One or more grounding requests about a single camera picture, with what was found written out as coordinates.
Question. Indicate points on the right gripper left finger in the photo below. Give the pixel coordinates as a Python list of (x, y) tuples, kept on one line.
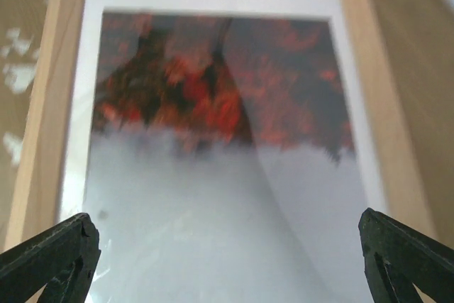
[(60, 261)]

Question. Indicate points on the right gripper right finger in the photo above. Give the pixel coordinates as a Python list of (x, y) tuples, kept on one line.
[(400, 262)]

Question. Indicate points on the light wooden picture frame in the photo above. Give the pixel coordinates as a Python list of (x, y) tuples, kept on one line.
[(388, 44)]

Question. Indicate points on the clear plastic frame sheet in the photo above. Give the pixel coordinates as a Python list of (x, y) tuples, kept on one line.
[(227, 228)]

